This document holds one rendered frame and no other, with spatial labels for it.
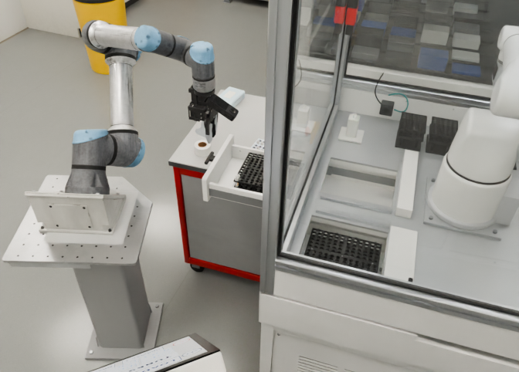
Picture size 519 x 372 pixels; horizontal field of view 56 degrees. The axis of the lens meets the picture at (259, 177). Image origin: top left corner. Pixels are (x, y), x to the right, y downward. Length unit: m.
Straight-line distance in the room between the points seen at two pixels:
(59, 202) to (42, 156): 1.83
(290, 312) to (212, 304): 1.14
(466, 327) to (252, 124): 1.36
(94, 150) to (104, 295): 0.62
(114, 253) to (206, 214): 0.62
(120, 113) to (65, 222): 0.44
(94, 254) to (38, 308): 0.96
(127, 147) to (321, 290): 0.93
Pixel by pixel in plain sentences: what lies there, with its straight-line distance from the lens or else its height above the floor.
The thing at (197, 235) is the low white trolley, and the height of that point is 0.32.
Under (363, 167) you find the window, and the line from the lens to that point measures 1.01.
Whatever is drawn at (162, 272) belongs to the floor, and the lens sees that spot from 2.65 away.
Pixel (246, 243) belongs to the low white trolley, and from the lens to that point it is 2.28.
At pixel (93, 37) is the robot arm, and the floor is 1.30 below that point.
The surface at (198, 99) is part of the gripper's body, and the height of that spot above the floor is 1.16.
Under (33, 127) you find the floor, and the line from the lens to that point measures 3.90.
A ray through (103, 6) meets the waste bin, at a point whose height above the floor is 0.59.
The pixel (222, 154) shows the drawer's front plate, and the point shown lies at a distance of 1.83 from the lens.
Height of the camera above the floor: 2.04
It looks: 40 degrees down
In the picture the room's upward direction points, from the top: 1 degrees clockwise
